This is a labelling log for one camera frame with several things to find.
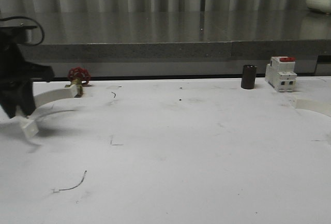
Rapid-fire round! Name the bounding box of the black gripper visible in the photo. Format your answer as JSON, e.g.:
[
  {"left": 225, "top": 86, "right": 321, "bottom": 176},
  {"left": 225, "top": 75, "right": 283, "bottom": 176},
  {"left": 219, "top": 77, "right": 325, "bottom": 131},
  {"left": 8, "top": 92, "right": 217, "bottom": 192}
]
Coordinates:
[{"left": 1, "top": 25, "right": 54, "bottom": 118}]

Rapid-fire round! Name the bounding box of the white half clamp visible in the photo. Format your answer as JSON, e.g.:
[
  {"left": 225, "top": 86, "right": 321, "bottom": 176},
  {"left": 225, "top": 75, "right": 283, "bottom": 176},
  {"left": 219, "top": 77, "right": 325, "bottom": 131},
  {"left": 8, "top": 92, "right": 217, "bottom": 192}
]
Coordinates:
[
  {"left": 16, "top": 84, "right": 78, "bottom": 139},
  {"left": 292, "top": 98, "right": 330, "bottom": 117}
]

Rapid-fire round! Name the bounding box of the brass valve red handwheel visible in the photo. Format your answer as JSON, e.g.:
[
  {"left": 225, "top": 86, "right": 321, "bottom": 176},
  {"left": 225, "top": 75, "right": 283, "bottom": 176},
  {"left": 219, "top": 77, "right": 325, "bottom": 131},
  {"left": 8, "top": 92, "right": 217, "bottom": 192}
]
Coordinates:
[{"left": 65, "top": 67, "right": 91, "bottom": 97}]

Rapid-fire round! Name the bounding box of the dark brown cylinder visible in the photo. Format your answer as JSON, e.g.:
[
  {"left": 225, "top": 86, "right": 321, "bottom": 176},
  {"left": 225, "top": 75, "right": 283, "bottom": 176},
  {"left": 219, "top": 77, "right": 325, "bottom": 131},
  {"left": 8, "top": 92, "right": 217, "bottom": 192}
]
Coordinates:
[{"left": 241, "top": 65, "right": 257, "bottom": 89}]

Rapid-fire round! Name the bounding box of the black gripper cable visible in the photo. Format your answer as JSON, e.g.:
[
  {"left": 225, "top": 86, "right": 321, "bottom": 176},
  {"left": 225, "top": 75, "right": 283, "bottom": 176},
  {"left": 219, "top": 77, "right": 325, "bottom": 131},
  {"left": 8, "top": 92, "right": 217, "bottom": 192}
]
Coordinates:
[{"left": 0, "top": 15, "right": 45, "bottom": 46}]

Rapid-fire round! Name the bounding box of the white circuit breaker red switch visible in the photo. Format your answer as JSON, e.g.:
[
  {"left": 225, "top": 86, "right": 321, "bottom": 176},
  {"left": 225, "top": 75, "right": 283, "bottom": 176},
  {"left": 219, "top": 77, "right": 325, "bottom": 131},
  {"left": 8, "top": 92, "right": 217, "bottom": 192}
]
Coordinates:
[{"left": 265, "top": 56, "right": 297, "bottom": 92}]

